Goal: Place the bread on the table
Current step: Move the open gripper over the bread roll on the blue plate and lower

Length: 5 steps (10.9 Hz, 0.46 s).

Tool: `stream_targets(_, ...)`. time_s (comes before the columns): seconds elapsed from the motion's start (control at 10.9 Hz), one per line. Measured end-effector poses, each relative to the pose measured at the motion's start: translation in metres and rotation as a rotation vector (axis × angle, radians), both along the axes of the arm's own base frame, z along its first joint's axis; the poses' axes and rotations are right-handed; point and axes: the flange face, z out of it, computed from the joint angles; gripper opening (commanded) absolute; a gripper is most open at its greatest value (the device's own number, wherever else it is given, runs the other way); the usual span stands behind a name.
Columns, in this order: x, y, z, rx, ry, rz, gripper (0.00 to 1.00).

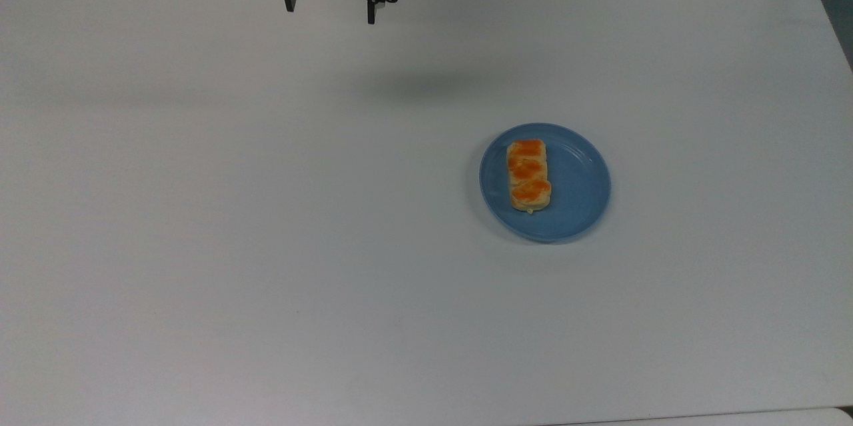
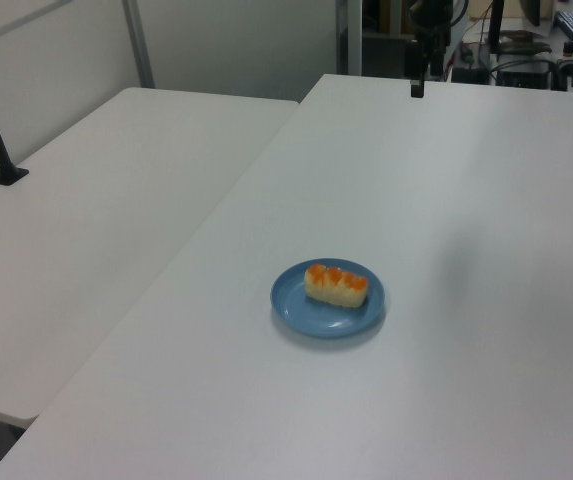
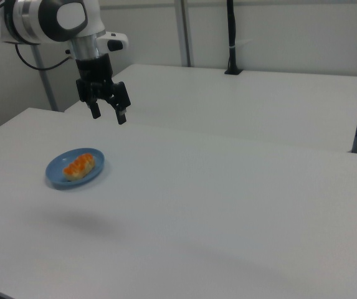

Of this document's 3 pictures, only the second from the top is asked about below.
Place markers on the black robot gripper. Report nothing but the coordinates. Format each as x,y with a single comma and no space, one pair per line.
427,49

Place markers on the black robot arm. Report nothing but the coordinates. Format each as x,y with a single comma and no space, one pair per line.
433,14

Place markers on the orange topped bread loaf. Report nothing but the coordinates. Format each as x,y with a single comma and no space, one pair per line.
335,285

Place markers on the small black device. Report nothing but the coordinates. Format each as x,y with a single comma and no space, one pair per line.
470,75

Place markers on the black monitor stand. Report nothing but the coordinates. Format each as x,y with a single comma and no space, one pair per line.
496,25

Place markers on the grey metal column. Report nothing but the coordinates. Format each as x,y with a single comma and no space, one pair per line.
350,35

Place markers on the black electronics box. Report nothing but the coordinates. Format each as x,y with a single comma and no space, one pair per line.
523,75

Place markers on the blue round plate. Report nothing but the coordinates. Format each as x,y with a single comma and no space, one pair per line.
296,305

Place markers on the grey metal partition post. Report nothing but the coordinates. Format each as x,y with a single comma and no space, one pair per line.
138,42

